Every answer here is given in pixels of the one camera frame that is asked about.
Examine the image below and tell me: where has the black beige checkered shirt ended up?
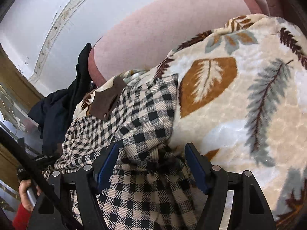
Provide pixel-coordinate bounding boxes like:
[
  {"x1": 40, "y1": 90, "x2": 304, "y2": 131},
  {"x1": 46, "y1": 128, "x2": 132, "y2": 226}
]
[{"x1": 55, "y1": 74, "x2": 206, "y2": 229}]

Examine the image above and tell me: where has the dark navy clothing pile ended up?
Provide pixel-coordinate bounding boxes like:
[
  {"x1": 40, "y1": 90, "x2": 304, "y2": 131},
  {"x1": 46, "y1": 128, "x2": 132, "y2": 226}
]
[{"x1": 28, "y1": 43, "x2": 92, "y2": 155}]

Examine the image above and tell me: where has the person's left hand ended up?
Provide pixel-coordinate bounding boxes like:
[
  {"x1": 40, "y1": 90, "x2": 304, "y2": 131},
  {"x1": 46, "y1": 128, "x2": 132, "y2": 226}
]
[{"x1": 19, "y1": 180, "x2": 34, "y2": 212}]

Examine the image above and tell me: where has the wooden cabinet with glass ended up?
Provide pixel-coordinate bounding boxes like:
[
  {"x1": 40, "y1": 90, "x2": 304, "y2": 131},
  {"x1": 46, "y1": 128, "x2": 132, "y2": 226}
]
[{"x1": 0, "y1": 43, "x2": 46, "y2": 197}]

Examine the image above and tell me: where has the leaf patterned fleece blanket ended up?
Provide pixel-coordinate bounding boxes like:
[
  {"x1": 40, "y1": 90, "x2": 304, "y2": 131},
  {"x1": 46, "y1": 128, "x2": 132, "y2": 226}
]
[{"x1": 73, "y1": 14, "x2": 306, "y2": 229}]

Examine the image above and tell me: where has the pink mattress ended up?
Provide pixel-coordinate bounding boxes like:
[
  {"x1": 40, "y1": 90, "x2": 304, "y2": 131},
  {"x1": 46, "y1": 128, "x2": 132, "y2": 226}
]
[{"x1": 88, "y1": 0, "x2": 262, "y2": 86}]

